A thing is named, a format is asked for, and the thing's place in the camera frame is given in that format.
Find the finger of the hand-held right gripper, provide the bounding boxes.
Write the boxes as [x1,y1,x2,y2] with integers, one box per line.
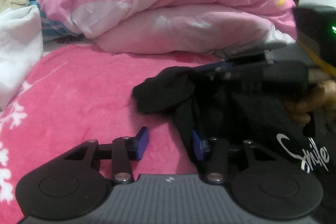
[194,61,237,81]
[222,49,275,67]

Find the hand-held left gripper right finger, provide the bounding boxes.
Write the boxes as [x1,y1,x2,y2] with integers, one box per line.
[191,130,285,185]

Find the white cloth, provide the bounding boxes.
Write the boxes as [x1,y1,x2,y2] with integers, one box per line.
[0,6,44,109]

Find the person's right hand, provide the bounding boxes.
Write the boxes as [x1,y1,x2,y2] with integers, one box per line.
[285,69,336,127]

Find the pink fleece blanket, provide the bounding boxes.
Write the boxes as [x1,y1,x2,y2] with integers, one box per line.
[0,44,231,219]

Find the black garment with white print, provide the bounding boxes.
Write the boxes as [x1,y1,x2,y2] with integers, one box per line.
[133,65,336,224]

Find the blue striped cloth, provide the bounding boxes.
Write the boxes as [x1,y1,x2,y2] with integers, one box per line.
[29,1,84,42]

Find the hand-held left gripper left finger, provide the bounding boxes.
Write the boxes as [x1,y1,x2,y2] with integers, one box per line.
[63,126,150,184]

